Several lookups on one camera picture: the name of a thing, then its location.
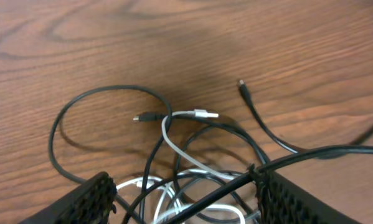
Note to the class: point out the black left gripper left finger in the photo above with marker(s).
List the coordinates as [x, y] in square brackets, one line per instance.
[90, 203]

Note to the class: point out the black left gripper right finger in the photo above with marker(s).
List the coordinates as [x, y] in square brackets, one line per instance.
[280, 202]

